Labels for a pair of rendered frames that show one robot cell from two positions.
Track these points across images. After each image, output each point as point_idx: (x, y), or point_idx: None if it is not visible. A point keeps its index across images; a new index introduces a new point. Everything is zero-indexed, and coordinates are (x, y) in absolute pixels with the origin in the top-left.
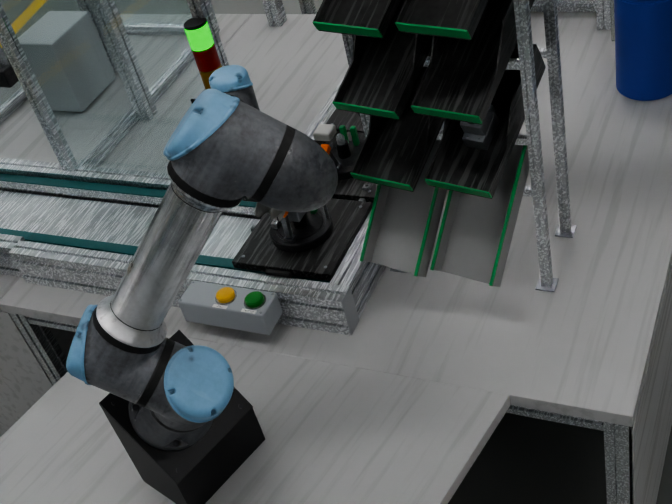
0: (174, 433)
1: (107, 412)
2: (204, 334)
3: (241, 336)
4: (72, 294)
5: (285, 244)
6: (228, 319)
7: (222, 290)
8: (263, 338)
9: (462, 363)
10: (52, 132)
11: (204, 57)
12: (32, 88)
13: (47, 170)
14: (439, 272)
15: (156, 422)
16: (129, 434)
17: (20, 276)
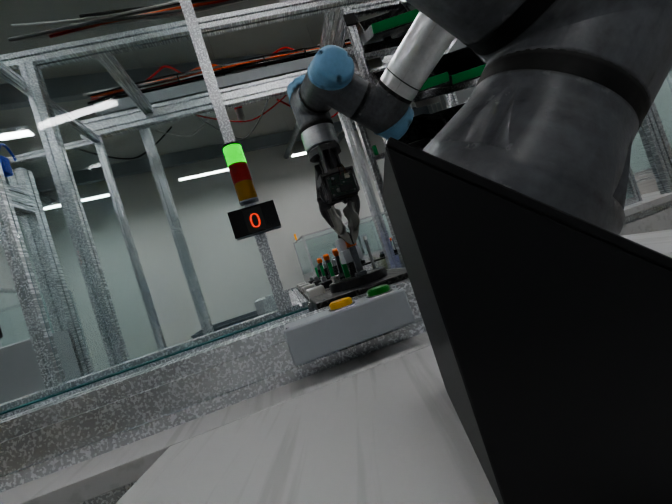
0: (626, 126)
1: (422, 159)
2: (321, 383)
3: (370, 362)
4: (69, 469)
5: (361, 276)
6: (359, 322)
7: (334, 301)
8: (397, 350)
9: None
10: (43, 335)
11: (242, 166)
12: (29, 283)
13: (20, 398)
14: None
15: (585, 91)
16: (516, 192)
17: None
